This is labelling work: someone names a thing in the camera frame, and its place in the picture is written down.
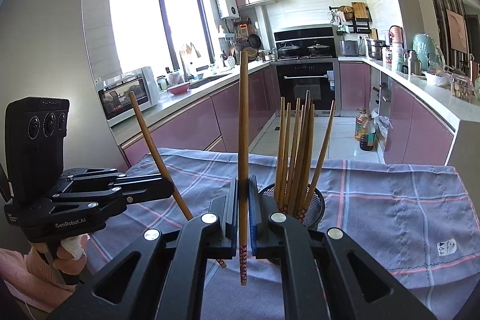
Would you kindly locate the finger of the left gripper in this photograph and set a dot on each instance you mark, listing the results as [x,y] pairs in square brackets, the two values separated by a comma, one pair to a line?
[91,177]
[126,191]

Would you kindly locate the black mesh utensil holder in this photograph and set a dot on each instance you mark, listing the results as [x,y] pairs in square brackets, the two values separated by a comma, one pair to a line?
[311,207]

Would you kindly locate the bamboo chopstick red handle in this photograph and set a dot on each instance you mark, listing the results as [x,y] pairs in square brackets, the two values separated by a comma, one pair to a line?
[157,158]
[243,182]
[280,151]
[293,152]
[308,161]
[308,102]
[285,156]
[321,158]
[299,161]

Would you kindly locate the steel stock pot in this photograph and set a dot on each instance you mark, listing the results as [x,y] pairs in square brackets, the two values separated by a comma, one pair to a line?
[374,48]

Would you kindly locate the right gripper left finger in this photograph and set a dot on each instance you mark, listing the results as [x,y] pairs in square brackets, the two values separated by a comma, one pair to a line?
[160,275]

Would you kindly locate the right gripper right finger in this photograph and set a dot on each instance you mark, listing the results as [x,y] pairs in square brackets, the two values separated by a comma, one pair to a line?
[325,275]

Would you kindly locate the black built-in oven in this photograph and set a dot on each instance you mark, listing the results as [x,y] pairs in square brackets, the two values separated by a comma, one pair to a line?
[319,76]

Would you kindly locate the pink bowl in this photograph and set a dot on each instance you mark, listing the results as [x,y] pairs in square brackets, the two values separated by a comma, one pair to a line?
[179,89]

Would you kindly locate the framed wall picture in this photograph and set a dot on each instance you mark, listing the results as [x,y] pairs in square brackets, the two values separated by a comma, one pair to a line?
[457,32]

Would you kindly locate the dark oil bottle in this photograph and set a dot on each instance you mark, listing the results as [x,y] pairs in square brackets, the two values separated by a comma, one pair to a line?
[367,135]

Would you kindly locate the black range hood stove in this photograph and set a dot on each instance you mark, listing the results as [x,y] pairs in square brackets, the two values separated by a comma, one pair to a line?
[313,41]

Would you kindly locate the white microwave oven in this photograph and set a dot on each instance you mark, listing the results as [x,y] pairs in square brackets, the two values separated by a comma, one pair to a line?
[114,94]

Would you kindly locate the black wall spice rack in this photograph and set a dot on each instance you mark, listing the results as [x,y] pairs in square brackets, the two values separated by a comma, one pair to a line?
[351,19]

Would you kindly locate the pink kettle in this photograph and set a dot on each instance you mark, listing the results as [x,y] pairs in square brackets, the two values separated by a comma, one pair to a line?
[396,35]

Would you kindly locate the purple plaid tablecloth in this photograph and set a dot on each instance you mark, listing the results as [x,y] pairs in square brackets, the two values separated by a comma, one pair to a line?
[418,222]

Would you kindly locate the teal dish cover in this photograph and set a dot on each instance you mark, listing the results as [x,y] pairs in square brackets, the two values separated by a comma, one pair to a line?
[428,52]

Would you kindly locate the yellow cooking oil bottle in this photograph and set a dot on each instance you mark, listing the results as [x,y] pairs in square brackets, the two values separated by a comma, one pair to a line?
[360,121]

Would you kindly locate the white water heater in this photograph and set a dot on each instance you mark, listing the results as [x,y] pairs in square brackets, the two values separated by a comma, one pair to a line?
[227,9]

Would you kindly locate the pink sleeve left forearm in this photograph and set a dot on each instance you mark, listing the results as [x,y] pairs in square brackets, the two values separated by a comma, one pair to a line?
[32,280]

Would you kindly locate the person left hand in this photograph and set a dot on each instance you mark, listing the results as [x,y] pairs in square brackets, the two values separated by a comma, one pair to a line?
[71,256]

